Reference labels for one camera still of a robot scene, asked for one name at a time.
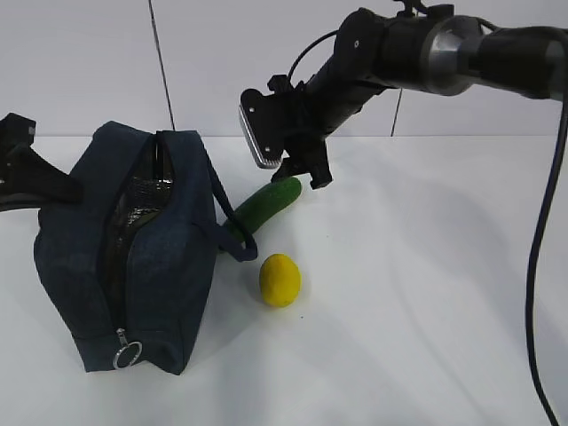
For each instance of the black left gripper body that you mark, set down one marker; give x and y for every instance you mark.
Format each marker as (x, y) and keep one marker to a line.
(17, 158)

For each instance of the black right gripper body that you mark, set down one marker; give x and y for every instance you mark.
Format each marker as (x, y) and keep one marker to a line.
(305, 139)

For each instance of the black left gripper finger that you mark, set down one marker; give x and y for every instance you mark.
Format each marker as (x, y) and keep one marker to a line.
(20, 201)
(54, 185)

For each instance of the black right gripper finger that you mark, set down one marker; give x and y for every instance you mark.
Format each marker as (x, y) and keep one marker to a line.
(290, 166)

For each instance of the green cucumber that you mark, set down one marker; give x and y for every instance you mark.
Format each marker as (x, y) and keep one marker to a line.
(267, 202)

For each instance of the yellow lemon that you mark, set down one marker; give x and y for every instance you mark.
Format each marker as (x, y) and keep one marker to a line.
(280, 281)

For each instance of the dark blue fabric bag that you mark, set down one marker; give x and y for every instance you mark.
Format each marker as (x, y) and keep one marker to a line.
(130, 268)

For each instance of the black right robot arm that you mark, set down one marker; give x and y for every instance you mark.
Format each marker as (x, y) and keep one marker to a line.
(422, 48)

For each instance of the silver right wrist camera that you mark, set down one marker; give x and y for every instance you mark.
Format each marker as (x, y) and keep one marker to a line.
(266, 123)

